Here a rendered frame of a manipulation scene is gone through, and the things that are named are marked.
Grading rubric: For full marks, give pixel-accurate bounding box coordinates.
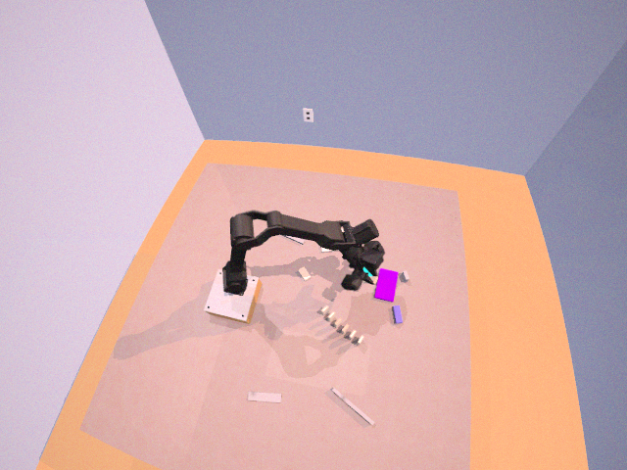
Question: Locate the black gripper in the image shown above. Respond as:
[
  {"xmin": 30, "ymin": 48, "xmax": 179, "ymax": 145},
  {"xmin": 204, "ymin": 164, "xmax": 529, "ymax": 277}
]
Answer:
[{"xmin": 341, "ymin": 241, "xmax": 382, "ymax": 291}]

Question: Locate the magenta flat rectangular block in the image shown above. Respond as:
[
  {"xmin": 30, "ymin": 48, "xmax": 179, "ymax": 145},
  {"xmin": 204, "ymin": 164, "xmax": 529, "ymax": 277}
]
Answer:
[{"xmin": 374, "ymin": 268, "xmax": 398, "ymax": 302}]

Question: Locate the purple rectangular block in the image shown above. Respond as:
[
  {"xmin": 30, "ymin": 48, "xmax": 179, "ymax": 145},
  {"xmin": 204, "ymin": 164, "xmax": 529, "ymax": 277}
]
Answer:
[{"xmin": 393, "ymin": 305, "xmax": 403, "ymax": 323}]

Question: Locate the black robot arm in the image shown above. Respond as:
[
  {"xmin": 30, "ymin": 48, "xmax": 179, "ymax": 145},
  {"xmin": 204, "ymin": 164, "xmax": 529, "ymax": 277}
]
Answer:
[{"xmin": 222, "ymin": 210, "xmax": 386, "ymax": 296}]

